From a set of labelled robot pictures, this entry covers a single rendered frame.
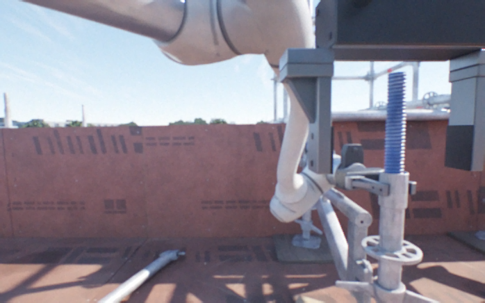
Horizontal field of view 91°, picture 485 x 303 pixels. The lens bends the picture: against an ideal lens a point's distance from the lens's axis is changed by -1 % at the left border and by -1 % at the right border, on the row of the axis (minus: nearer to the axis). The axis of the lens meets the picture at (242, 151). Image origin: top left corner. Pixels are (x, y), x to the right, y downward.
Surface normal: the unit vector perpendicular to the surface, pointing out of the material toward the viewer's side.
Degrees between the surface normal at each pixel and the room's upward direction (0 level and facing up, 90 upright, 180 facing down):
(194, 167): 90
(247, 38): 141
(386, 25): 90
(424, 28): 90
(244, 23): 133
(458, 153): 90
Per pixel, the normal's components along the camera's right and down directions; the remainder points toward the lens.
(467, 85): -1.00, 0.02
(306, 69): 0.04, 0.09
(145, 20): 0.54, 0.82
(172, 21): 0.69, 0.65
